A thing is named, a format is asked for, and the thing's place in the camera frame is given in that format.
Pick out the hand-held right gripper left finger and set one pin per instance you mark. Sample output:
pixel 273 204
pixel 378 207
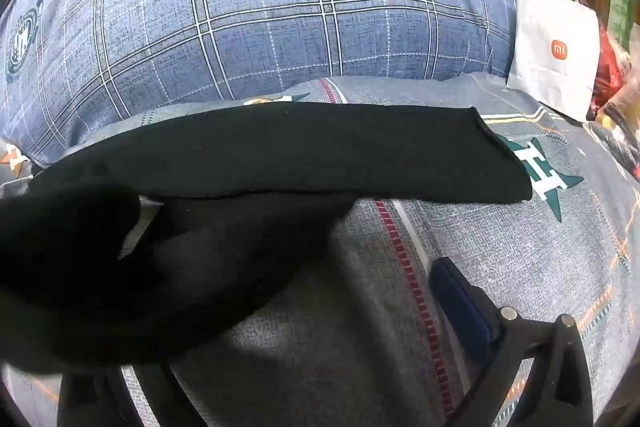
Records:
pixel 170 402

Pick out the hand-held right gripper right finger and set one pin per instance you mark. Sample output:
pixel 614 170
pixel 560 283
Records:
pixel 462 302

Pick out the black pants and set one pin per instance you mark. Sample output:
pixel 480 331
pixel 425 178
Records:
pixel 300 147

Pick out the grey printed bed sheet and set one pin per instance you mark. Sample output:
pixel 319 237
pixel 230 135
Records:
pixel 500 237

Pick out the clear plastic bag with items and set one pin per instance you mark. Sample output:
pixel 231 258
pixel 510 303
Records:
pixel 620 132

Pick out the white paper bag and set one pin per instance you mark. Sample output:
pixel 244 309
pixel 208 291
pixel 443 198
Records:
pixel 550 72

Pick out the red plastic bag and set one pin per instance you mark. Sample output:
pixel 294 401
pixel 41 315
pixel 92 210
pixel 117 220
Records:
pixel 607 67

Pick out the blue plaid pillow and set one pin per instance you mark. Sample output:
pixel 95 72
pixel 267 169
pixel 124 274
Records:
pixel 250 7

